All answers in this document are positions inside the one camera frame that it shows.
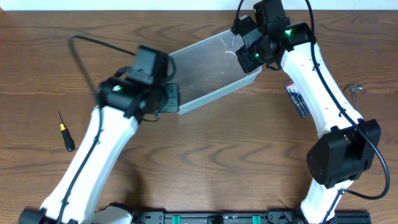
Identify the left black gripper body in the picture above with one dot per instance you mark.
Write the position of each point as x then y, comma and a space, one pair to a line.
171, 98

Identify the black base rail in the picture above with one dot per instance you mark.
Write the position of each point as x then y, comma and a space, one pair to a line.
217, 218

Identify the precision screwdriver set case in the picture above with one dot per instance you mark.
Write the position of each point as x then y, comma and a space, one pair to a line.
297, 99

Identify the clear plastic container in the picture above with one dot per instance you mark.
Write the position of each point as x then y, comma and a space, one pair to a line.
209, 69

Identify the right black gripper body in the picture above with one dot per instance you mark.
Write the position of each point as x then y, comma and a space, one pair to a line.
244, 58

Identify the black yellow screwdriver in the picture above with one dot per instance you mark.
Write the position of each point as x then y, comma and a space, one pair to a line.
68, 141

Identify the silver combination wrench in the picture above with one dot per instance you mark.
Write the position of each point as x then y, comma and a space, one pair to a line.
353, 89

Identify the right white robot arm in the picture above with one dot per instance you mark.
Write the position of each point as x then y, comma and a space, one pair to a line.
347, 143

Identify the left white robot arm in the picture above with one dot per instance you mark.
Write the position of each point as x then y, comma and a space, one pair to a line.
114, 121

